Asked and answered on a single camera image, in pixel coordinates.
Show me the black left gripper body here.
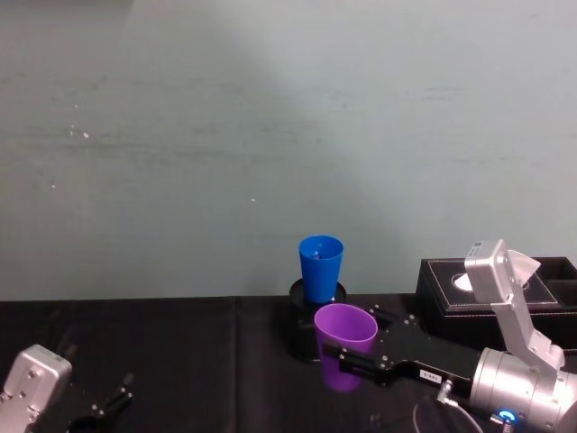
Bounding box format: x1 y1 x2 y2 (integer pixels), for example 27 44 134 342
67 407 114 433

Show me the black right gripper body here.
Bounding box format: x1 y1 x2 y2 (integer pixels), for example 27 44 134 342
375 314 482 392

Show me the purple plastic cup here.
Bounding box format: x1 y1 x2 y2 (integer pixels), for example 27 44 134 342
314 302 379 392

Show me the black stitched tissue box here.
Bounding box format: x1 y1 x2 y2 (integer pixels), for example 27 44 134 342
413 255 577 354

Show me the black round stand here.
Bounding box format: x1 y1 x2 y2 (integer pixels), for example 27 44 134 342
288 277 349 363

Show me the blue plastic cup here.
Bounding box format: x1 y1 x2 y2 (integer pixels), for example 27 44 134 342
298 234 345 304

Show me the black table cloth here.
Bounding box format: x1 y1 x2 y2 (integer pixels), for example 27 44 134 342
0 291 577 433

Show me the thin dark gripper cable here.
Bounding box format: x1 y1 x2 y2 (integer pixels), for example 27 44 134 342
412 380 486 433

